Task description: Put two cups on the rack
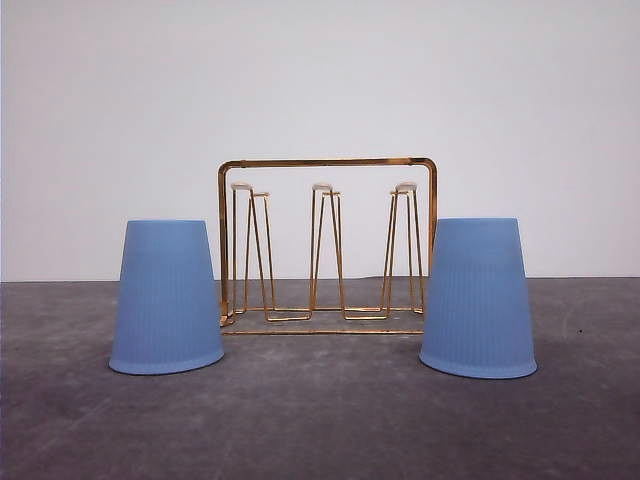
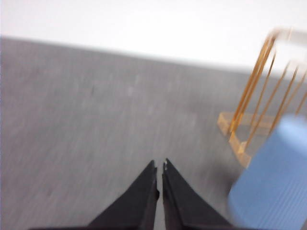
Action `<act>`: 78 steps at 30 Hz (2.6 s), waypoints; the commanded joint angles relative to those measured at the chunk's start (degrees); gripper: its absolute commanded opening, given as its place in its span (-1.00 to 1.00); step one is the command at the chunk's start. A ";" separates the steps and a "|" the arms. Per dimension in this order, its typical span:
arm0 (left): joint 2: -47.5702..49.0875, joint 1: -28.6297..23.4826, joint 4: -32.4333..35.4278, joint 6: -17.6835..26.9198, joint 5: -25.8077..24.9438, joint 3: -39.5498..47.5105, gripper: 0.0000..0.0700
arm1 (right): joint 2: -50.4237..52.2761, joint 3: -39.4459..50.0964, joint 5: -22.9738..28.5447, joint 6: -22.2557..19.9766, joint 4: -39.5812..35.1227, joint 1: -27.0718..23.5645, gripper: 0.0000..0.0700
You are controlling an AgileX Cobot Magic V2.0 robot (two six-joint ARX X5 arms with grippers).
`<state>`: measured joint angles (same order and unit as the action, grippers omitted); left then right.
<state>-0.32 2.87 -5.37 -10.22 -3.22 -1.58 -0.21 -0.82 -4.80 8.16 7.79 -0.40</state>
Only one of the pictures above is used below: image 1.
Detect blue ribbed cup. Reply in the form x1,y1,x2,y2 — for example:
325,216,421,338
109,220,224,375
419,217,537,379

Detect gold wire cup rack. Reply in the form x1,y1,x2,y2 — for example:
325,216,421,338
218,157,438,335

